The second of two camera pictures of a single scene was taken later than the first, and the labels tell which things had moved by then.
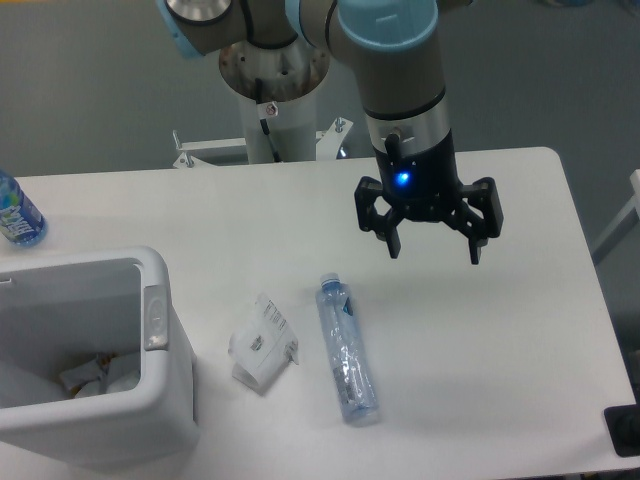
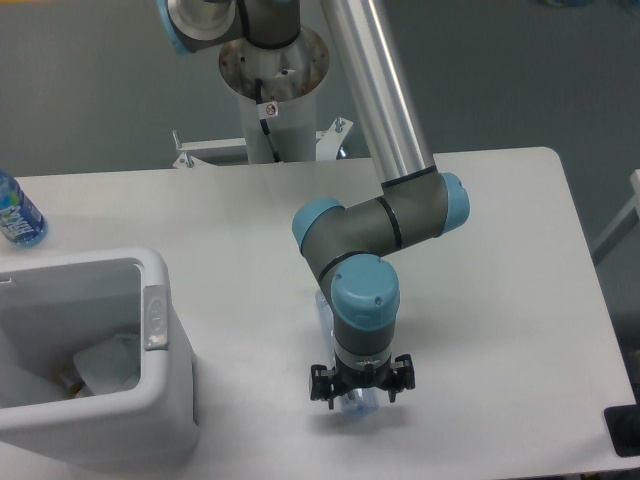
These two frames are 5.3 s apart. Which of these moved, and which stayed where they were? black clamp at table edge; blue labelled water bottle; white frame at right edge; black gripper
Moved: black gripper
Stayed: white frame at right edge; black clamp at table edge; blue labelled water bottle
